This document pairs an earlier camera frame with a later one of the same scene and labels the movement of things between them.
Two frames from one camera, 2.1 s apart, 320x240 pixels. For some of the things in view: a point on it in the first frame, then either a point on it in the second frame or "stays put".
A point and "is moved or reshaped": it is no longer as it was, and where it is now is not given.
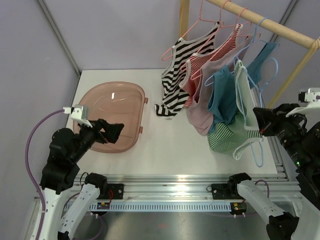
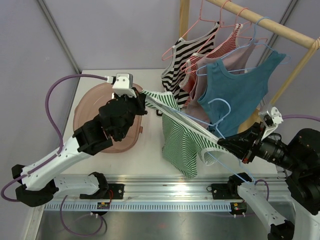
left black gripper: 112,130 -> 139,101
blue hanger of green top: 261,165 -> 222,135
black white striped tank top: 174,98 stays put
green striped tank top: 240,131 -> 186,140
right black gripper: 268,119 -> 242,143
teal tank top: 223,103 is moved or reshaped
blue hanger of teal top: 242,52 is moved or reshaped
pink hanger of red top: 219,27 stays put
